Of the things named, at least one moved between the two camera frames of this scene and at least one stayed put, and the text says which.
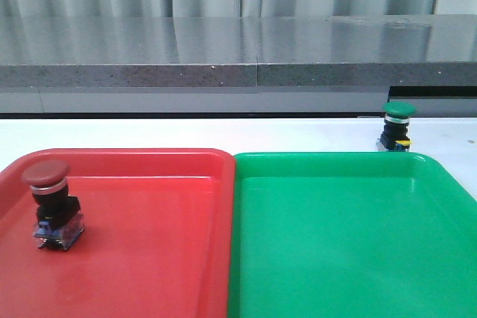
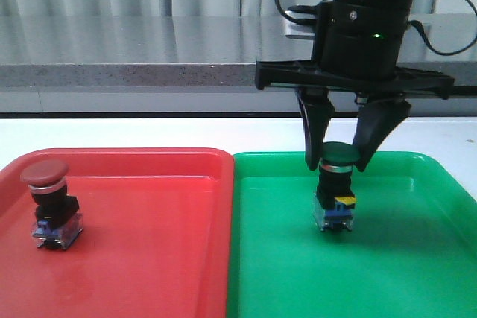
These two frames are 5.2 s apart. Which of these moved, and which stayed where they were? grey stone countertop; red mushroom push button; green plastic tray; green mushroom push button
Moved: green mushroom push button
Stayed: grey stone countertop; red mushroom push button; green plastic tray
